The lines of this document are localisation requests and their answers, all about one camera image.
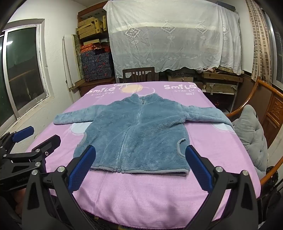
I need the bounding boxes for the blue fleece jacket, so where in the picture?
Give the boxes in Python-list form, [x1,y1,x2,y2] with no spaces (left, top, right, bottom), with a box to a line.
[53,94,231,176]

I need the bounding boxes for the pink smile bed sheet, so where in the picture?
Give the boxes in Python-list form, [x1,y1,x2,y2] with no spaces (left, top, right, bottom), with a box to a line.
[26,81,261,230]

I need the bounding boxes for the sliding glass window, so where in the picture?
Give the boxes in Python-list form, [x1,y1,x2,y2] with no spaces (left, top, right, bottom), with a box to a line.
[1,19,54,133]

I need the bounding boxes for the grey tufted cushion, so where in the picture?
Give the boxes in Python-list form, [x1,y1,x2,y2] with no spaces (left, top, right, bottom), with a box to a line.
[232,104,269,179]

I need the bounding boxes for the white leaning boards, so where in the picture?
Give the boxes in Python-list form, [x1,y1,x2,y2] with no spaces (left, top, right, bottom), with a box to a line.
[63,34,81,89]

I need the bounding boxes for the wooden low shelf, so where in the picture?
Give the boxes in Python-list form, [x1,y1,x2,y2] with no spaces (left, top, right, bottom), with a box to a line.
[166,67,243,114]

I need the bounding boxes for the dark wooden chair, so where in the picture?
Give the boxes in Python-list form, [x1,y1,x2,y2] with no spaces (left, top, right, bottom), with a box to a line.
[122,67,159,83]

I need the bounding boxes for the striped beige curtain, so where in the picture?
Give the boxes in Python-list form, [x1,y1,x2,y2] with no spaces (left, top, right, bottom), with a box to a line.
[246,0,272,85]

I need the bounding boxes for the yellow cardboard boxes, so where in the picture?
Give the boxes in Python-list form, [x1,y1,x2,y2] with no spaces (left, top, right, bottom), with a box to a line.
[77,15,107,39]

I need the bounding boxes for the white lace cover cloth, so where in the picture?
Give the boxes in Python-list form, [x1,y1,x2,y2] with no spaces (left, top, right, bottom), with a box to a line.
[104,1,241,78]

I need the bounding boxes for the wooden armchair frame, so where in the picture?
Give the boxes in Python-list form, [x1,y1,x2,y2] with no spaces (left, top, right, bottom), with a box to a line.
[227,79,282,186]

